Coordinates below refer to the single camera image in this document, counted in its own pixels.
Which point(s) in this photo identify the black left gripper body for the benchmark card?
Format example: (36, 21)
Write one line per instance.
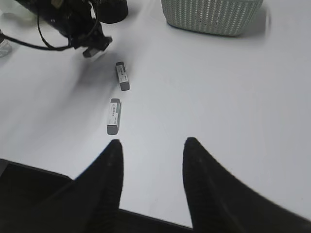
(82, 29)

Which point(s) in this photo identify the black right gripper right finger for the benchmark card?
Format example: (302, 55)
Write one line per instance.
(218, 202)

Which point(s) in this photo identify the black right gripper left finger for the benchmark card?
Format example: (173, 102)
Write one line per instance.
(88, 204)

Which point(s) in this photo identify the grey white eraser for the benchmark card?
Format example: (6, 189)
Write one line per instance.
(91, 52)
(122, 76)
(114, 114)

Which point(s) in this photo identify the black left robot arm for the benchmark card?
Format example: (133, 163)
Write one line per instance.
(49, 11)

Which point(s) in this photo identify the black mesh pen holder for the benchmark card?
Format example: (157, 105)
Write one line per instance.
(112, 11)

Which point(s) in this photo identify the pale green wavy plate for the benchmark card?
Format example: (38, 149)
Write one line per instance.
(11, 9)

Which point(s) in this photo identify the green plastic woven basket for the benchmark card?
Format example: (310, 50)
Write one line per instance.
(218, 17)

